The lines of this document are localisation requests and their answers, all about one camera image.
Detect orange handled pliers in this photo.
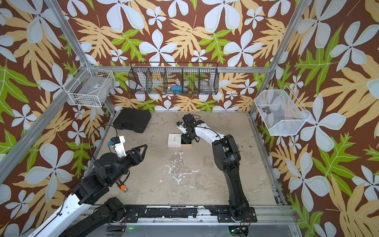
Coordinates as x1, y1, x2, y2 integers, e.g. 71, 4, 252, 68
116, 179, 128, 193

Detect black wire basket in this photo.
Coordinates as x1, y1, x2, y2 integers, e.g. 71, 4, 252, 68
127, 62, 220, 95

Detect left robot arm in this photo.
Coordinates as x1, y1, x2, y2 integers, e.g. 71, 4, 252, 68
29, 144, 148, 237

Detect white sleeve jewelry box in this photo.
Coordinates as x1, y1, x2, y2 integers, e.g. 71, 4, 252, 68
167, 133, 182, 148

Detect white mesh basket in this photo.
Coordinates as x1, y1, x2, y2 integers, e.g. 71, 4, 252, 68
254, 86, 311, 136

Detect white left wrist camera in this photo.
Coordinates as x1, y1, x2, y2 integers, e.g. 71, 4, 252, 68
108, 136, 126, 158

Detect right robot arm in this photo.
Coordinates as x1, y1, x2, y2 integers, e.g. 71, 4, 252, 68
177, 114, 257, 223

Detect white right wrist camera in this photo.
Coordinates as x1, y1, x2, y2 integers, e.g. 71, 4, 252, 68
177, 121, 187, 134

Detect black lined tan drawer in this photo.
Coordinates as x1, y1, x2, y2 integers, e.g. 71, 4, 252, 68
181, 139, 192, 147

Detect white wire basket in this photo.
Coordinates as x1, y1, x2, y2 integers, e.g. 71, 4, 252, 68
65, 63, 115, 108

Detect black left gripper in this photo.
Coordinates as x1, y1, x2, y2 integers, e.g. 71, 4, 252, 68
108, 143, 147, 185

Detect small metal object in basket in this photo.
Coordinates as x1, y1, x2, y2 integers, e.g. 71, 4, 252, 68
262, 106, 271, 115

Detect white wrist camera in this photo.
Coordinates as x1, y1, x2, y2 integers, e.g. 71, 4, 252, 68
177, 121, 187, 134
108, 136, 126, 158

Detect blue object in basket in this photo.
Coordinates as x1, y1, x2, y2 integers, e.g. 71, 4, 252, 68
171, 86, 183, 94

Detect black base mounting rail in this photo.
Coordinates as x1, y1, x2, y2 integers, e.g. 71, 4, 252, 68
118, 205, 258, 223

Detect black hard case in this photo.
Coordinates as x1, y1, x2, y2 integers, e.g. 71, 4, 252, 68
113, 108, 152, 133

